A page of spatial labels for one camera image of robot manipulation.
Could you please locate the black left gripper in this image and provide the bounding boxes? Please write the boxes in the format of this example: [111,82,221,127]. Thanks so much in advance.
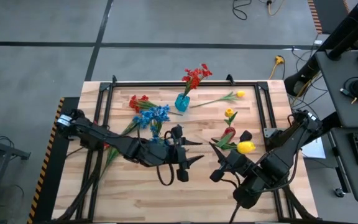
[165,124,205,183]

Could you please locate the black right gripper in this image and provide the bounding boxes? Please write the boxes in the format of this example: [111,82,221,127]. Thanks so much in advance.
[209,129,256,184]

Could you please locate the red ribbed glass vase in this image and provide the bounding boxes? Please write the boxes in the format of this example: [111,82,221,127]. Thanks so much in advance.
[221,126,237,141]

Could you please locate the yellow artificial tulip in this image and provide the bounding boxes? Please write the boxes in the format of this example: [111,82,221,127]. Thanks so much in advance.
[211,133,257,156]
[223,107,239,129]
[190,90,247,109]

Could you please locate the clear faceted glass vase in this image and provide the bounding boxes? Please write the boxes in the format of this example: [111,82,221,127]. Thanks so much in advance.
[150,132,170,144]

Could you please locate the teal glass vase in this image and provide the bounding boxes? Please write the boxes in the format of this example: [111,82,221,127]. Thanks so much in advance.
[175,93,191,113]

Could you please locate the grey metal mounting plate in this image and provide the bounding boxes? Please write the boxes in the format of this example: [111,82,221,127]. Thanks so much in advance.
[263,126,281,139]

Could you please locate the white paper sheet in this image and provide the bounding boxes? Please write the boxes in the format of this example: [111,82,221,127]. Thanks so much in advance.
[301,136,327,160]

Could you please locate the black desk leg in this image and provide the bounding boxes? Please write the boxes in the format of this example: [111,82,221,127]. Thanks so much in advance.
[300,112,343,147]

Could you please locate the black hazard-striped floor mat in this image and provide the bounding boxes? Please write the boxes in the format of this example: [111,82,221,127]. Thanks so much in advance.
[26,96,81,224]

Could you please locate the black tower fan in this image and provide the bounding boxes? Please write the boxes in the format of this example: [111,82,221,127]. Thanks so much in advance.
[283,0,358,98]

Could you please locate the orange black striped strip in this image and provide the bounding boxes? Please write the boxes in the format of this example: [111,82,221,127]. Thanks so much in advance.
[308,0,323,34]

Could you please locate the grey metal side table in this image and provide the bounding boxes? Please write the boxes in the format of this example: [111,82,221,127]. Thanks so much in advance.
[0,124,31,224]

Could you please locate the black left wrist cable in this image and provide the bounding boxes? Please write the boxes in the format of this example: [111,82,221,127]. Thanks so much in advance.
[156,163,175,187]

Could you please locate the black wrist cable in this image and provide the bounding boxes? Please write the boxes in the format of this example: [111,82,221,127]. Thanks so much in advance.
[156,163,175,187]
[228,202,241,224]

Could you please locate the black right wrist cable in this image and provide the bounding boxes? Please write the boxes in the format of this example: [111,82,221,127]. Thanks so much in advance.
[228,202,241,224]

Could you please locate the black aluminium table frame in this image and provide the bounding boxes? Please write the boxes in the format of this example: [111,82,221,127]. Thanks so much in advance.
[54,74,316,224]

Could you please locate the yellow plug with cable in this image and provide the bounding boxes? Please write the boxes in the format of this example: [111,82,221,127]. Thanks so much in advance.
[268,55,285,80]

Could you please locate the black floor cable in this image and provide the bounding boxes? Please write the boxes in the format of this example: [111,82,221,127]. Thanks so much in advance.
[231,0,253,21]

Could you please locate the yellow floor cable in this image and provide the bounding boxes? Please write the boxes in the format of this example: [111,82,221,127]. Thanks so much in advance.
[265,0,285,16]

